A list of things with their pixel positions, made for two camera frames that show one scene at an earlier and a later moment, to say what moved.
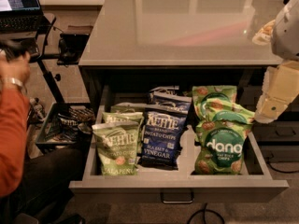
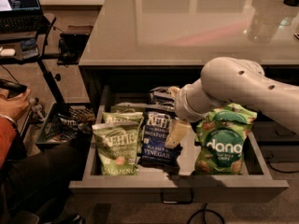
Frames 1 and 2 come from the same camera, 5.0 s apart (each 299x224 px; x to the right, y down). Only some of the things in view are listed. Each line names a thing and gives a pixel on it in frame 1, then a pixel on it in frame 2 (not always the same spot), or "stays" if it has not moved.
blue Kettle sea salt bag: (163, 140) stays
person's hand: (14, 72) → (14, 107)
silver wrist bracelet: (17, 81) → (10, 119)
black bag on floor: (70, 48) stays
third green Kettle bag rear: (128, 107) stays
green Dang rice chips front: (220, 147) stays
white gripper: (287, 32) → (183, 105)
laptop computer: (21, 9) stays
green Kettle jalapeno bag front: (118, 147) stays
